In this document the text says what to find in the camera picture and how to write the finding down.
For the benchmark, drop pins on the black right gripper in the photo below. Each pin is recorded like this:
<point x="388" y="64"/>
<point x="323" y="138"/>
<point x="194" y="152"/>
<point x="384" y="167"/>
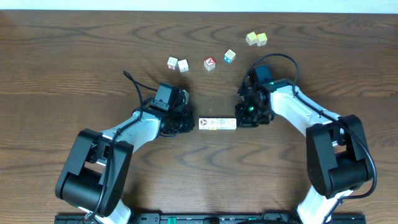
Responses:
<point x="242" y="121"/>

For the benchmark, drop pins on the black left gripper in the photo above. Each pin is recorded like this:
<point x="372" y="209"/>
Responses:
<point x="188" y="119"/>

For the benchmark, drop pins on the wooden block green picture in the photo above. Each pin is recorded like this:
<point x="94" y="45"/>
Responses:
<point x="231" y="123"/>

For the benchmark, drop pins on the wooden block green edge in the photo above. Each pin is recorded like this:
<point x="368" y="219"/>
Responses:
<point x="212" y="123"/>

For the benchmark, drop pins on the wooden block letter Y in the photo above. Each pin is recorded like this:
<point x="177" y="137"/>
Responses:
<point x="222" y="123"/>

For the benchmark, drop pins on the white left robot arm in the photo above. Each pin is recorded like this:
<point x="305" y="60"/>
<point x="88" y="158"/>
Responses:
<point x="95" y="172"/>

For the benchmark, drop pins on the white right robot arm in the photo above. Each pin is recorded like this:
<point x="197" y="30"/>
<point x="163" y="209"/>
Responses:
<point x="339" y="164"/>

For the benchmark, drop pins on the wooden block blue T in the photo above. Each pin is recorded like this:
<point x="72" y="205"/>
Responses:
<point x="183" y="65"/>

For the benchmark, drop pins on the wooden block red 3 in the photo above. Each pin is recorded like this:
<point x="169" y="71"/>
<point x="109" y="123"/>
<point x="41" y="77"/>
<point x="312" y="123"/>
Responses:
<point x="172" y="63"/>

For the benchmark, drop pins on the wooden block blue X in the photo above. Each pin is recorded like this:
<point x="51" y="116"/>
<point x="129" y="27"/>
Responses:
<point x="229" y="56"/>

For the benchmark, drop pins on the wooden block red A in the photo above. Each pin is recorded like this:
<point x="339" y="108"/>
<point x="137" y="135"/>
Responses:
<point x="209" y="63"/>

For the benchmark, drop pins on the yellow wooden block right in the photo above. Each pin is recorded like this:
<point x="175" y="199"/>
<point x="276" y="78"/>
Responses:
<point x="261" y="39"/>

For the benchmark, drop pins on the yellow wooden block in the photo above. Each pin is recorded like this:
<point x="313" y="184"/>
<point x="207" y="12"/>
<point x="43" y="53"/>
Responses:
<point x="251" y="38"/>
<point x="261" y="39"/>

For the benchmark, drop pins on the yellow wooden block left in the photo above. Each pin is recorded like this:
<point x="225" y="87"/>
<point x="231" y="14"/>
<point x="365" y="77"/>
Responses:
<point x="251" y="38"/>

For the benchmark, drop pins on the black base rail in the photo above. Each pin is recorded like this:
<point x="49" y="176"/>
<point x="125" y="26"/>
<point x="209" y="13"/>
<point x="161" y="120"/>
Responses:
<point x="272" y="216"/>

